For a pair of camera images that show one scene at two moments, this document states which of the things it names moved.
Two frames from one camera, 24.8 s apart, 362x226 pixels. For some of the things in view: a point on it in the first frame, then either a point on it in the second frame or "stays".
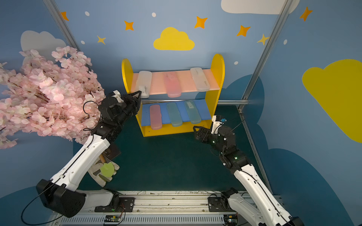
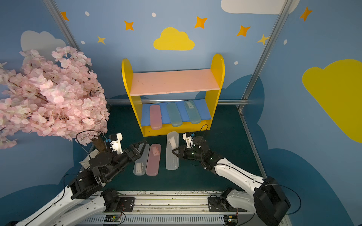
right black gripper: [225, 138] -> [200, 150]
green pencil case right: [193, 112] stays
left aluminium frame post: [59, 19] stays
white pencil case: [144, 83] -> [141, 166]
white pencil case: [201, 82] -> [172, 160]
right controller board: [231, 220] stays
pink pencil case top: [173, 84] -> [154, 160]
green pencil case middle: [175, 116] stays
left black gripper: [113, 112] -> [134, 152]
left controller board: [112, 218] stays
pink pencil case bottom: [156, 117] stays
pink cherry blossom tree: [60, 96] stays
